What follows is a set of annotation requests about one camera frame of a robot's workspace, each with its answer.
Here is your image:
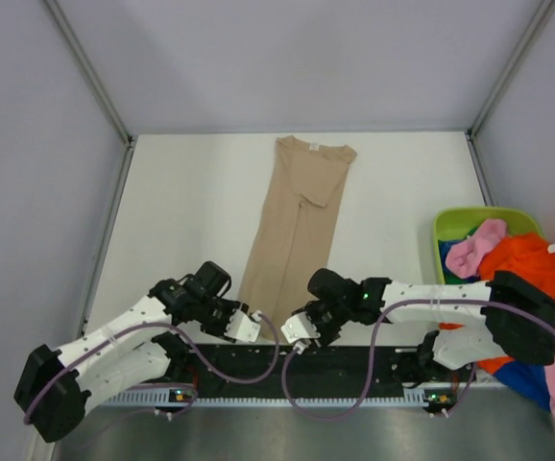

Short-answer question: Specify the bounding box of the beige t shirt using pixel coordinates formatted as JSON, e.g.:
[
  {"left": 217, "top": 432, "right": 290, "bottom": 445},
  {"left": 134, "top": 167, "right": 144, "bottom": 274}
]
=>
[{"left": 238, "top": 135, "right": 357, "bottom": 329}]

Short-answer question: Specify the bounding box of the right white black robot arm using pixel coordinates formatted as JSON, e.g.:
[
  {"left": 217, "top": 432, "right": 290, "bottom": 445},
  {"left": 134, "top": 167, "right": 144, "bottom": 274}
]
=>
[{"left": 281, "top": 269, "right": 555, "bottom": 380}]

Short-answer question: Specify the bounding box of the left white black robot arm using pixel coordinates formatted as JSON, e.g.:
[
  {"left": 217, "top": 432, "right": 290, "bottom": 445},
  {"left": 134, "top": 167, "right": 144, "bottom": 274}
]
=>
[{"left": 13, "top": 261, "right": 260, "bottom": 443}]

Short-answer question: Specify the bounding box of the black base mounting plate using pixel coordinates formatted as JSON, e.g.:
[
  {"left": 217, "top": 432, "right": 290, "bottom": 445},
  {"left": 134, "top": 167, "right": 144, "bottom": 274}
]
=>
[{"left": 133, "top": 341, "right": 475, "bottom": 400}]

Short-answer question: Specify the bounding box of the dark green t shirt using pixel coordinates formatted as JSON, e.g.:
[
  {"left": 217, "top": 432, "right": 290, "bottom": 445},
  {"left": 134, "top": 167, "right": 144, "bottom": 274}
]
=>
[{"left": 444, "top": 273, "right": 479, "bottom": 285}]

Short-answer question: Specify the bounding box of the pink t shirt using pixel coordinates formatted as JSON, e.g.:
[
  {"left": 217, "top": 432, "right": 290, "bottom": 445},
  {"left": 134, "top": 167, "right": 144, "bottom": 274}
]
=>
[{"left": 445, "top": 219, "right": 508, "bottom": 279}]

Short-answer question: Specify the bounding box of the green plastic basket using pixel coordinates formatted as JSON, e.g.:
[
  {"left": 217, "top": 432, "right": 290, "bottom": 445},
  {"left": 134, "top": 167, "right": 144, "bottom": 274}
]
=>
[{"left": 431, "top": 206, "right": 543, "bottom": 284}]

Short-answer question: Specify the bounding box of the blue t shirt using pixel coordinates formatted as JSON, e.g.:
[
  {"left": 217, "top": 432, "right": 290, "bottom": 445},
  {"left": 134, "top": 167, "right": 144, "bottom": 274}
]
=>
[{"left": 495, "top": 361, "right": 550, "bottom": 412}]

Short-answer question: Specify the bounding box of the orange t shirt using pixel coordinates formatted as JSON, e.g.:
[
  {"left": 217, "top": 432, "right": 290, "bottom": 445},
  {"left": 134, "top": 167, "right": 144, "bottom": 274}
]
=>
[{"left": 438, "top": 232, "right": 555, "bottom": 376}]

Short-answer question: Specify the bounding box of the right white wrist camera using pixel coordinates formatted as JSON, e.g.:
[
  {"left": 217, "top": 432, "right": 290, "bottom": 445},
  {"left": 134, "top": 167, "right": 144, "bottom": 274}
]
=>
[{"left": 280, "top": 312, "right": 320, "bottom": 355}]

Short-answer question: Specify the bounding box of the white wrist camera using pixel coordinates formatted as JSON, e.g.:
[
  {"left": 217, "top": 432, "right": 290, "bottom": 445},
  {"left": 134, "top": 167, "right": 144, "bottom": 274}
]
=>
[
  {"left": 225, "top": 310, "right": 262, "bottom": 343},
  {"left": 280, "top": 312, "right": 320, "bottom": 355}
]

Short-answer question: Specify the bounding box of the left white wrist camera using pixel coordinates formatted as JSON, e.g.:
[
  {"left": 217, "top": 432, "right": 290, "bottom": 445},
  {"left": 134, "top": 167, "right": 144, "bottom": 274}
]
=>
[{"left": 225, "top": 310, "right": 262, "bottom": 343}]

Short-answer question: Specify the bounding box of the grey slotted cable duct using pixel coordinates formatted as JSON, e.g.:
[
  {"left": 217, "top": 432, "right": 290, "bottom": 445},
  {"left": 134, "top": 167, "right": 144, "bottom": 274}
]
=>
[{"left": 99, "top": 387, "right": 454, "bottom": 409}]

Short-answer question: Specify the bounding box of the left aluminium frame post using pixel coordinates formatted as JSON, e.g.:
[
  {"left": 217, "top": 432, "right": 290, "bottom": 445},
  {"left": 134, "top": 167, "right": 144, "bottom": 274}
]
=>
[{"left": 39, "top": 0, "right": 133, "bottom": 147}]

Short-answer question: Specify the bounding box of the aluminium frame post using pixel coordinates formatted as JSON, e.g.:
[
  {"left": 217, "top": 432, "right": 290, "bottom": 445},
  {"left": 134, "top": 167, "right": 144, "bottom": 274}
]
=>
[
  {"left": 467, "top": 0, "right": 555, "bottom": 141},
  {"left": 39, "top": 0, "right": 133, "bottom": 147}
]

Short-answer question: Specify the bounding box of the right aluminium frame post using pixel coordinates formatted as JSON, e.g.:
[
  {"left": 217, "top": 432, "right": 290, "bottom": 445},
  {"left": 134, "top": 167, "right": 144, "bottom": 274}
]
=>
[{"left": 467, "top": 0, "right": 555, "bottom": 141}]

